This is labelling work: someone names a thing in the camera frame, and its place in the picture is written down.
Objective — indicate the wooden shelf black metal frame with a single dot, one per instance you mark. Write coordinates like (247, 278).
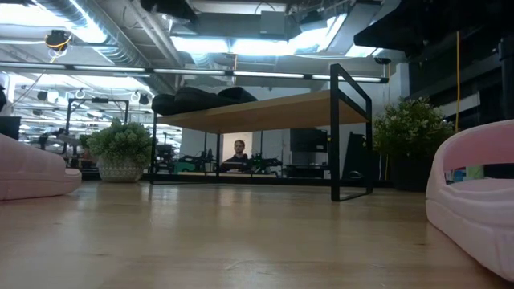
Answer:
(261, 114)

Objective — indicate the pink slide sandal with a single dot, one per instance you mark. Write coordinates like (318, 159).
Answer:
(32, 172)
(474, 216)

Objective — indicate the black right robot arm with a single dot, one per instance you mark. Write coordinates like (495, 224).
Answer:
(421, 20)

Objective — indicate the small plant white patterned pot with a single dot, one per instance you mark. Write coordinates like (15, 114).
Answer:
(120, 144)

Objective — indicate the black monitor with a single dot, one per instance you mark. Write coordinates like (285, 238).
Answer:
(10, 128)

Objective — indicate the long ceiling light bar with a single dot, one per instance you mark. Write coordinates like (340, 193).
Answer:
(192, 71)

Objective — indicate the person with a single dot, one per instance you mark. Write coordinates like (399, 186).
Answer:
(239, 158)

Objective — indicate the black background rig frame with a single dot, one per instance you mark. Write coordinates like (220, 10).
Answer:
(98, 100)

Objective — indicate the black aluminium table frame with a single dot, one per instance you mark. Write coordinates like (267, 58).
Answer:
(305, 181)

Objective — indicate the black leaning board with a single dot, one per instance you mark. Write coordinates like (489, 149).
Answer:
(355, 152)

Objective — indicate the black wall screen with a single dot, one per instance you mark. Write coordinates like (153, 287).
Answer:
(308, 140)

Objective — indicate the blue box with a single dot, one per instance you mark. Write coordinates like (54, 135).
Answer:
(459, 176)

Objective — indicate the green and white roll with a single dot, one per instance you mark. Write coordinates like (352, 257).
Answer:
(476, 172)

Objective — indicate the bushy plant dark pot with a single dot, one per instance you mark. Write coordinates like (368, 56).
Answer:
(409, 128)

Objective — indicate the black slide sandal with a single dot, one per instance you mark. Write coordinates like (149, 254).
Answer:
(197, 98)
(162, 105)

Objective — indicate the grey ceiling box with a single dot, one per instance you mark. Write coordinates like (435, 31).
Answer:
(273, 23)

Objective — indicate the background robot arm green light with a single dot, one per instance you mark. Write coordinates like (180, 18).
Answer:
(265, 164)

